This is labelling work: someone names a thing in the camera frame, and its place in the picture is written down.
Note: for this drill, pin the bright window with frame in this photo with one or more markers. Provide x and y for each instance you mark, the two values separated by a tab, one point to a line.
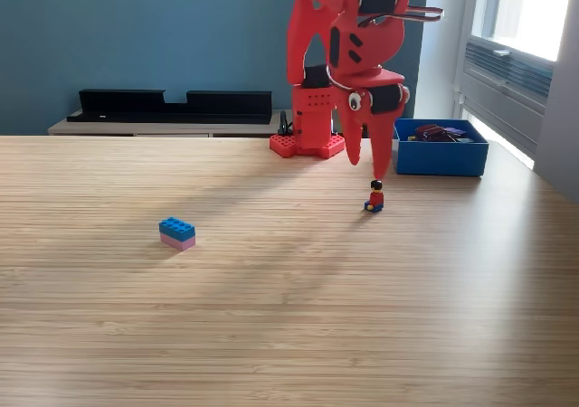
534	9

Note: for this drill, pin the blue and pink brick stack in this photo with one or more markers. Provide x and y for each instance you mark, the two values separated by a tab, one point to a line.
178	235

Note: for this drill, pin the pale wooden sideboard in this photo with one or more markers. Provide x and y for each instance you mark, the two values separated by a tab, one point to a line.
135	129

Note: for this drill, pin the grey window vent unit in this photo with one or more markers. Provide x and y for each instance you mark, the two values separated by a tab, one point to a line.
506	90

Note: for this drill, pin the blue plastic bin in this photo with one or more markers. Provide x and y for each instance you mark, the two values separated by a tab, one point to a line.
443	158

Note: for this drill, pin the toy figure red shirt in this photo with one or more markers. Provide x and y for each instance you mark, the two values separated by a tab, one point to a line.
376	197

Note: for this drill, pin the dark red toy car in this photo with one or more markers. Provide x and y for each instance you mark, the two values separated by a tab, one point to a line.
432	133

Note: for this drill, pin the purple and pink brick stack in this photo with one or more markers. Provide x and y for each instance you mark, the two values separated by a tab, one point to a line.
456	131

